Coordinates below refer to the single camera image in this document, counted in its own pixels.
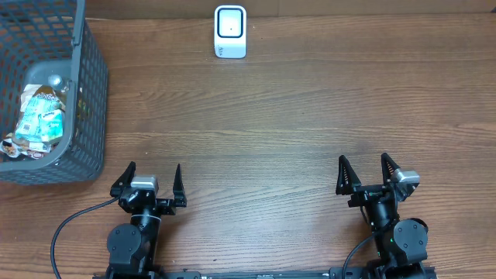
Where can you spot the yellow liquid bottle grey cap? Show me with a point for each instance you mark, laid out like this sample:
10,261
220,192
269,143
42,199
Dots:
59,83

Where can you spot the teal tissue packet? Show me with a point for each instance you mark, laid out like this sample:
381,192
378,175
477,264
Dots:
29,127

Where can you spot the dark grey mesh plastic basket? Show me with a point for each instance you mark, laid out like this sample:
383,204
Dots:
40,38

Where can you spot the green white tissue pack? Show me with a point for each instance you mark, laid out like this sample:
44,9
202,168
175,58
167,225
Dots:
51,126

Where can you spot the brown snack bag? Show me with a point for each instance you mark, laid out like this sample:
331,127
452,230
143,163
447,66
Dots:
15,148

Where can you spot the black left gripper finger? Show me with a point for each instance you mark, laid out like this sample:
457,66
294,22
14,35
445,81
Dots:
123,181
180,199

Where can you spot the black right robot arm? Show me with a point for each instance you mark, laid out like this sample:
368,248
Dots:
401,244

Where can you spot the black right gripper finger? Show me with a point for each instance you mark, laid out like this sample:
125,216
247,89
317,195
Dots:
388,167
347,181

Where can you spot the white barcode scanner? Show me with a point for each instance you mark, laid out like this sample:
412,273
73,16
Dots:
230,32

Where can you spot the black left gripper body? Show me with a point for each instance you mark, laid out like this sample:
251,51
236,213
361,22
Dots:
163,208

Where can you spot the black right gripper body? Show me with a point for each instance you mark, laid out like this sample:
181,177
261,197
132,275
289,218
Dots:
373,194

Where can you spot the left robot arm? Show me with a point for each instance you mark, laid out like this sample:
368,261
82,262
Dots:
132,246

